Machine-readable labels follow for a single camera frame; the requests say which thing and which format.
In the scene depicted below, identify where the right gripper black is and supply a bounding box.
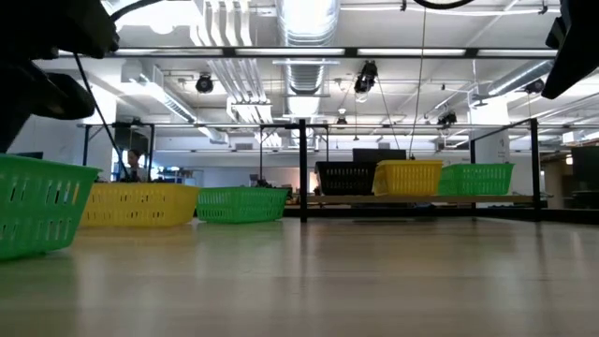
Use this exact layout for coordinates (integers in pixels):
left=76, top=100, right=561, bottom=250
left=541, top=0, right=599, bottom=100

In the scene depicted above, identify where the green plastic slotted basket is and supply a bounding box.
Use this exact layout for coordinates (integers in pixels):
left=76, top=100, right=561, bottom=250
left=0, top=153, right=102, bottom=262
left=437, top=162, right=516, bottom=197
left=195, top=186, right=290, bottom=225

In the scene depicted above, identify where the yellow plastic slotted basket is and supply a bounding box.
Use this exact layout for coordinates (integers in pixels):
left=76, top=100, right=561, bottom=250
left=79, top=182, right=201, bottom=229
left=372, top=159, right=444, bottom=198

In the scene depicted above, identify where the dark monitor behind shelf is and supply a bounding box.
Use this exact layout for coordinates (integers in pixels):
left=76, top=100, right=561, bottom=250
left=352, top=148, right=408, bottom=163

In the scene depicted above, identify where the dark cabinet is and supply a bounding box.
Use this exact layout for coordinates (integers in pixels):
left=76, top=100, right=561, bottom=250
left=570, top=146, right=599, bottom=210

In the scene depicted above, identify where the black plastic slotted basket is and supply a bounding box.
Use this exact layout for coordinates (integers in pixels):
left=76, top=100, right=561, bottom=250
left=314, top=160, right=378, bottom=197

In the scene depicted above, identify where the blue background equipment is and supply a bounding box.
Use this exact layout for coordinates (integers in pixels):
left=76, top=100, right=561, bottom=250
left=156, top=165, right=205, bottom=184

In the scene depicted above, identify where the person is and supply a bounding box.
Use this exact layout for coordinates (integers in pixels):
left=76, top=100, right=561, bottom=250
left=124, top=148, right=147, bottom=183

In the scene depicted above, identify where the black table edge rail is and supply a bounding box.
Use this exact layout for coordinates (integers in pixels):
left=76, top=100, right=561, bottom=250
left=280, top=205, right=599, bottom=225

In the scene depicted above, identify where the thin hanging cable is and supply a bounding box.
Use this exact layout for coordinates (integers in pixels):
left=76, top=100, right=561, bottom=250
left=408, top=7, right=428, bottom=159

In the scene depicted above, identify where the wooden shelf with black frame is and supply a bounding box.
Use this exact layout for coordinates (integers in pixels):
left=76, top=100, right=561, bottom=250
left=298, top=117, right=549, bottom=224

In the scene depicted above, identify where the silver ceiling air duct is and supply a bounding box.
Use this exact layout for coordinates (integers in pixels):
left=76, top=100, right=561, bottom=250
left=274, top=0, right=342, bottom=118

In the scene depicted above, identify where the overhead frame bar with lights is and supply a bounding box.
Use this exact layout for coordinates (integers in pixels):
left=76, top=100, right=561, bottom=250
left=35, top=45, right=561, bottom=61

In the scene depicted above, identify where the black background workcell frame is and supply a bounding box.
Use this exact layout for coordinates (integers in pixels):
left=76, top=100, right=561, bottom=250
left=77, top=121, right=156, bottom=183

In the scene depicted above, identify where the thin black cable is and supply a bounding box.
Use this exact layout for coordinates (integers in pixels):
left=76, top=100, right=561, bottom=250
left=72, top=51, right=132, bottom=183

